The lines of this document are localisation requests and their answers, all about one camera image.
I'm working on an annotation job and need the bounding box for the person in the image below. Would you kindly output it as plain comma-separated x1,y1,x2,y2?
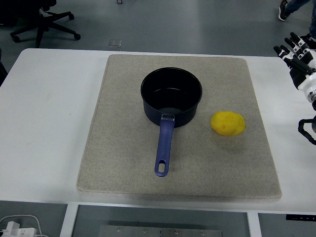
278,0,316,40

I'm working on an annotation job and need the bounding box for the white table leg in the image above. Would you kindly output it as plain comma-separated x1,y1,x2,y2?
246,211,262,237
60,204,79,237

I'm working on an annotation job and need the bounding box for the white power strip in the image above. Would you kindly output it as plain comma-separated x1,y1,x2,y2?
0,221,37,237

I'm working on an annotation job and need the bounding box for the black table control panel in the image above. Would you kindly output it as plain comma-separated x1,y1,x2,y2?
285,214,316,221

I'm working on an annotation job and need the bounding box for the black office chair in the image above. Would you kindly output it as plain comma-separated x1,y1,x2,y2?
0,0,81,49

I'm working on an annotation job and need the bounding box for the white cable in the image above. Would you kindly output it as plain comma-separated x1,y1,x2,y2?
0,214,50,237

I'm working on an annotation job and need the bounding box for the blue pot with handle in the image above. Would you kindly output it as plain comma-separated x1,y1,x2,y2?
140,67,203,177

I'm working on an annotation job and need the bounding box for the beige fabric mat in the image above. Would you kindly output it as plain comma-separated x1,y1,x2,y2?
77,54,282,201

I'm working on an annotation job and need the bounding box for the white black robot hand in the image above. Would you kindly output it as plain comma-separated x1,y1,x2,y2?
273,32,316,97

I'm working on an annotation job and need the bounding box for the yellow potato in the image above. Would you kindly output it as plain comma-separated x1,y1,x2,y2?
210,111,246,136

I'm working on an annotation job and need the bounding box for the grey metal plate with screws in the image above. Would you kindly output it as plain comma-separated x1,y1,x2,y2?
98,225,224,237

